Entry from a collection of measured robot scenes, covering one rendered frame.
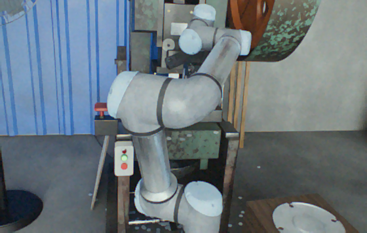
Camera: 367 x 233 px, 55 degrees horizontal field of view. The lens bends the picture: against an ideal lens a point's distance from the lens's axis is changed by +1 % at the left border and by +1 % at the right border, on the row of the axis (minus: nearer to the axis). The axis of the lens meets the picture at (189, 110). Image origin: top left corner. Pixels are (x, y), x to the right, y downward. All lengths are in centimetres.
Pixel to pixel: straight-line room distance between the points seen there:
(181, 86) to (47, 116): 231
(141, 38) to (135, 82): 105
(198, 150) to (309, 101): 197
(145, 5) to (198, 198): 83
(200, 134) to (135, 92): 84
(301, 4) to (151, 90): 80
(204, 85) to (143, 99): 14
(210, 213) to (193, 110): 40
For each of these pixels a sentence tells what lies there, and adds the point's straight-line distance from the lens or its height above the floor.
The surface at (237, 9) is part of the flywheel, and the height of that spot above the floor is 114.
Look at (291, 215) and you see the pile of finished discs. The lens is 164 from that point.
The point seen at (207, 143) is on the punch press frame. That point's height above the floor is 58.
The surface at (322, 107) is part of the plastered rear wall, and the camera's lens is 353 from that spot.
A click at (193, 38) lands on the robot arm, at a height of 110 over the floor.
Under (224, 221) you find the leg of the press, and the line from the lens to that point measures 180.
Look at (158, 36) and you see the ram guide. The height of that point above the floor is 104.
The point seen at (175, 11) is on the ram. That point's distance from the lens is 158.
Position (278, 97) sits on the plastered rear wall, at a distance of 327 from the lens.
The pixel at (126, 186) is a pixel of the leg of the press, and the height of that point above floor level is 41.
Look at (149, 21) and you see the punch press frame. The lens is 152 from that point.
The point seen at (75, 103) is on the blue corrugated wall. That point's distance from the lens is 295.
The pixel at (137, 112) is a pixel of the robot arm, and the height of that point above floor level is 99.
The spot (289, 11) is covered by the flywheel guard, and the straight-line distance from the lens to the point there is 141.
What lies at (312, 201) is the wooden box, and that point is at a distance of 178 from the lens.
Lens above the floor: 127
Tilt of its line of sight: 20 degrees down
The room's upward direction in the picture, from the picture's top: 4 degrees clockwise
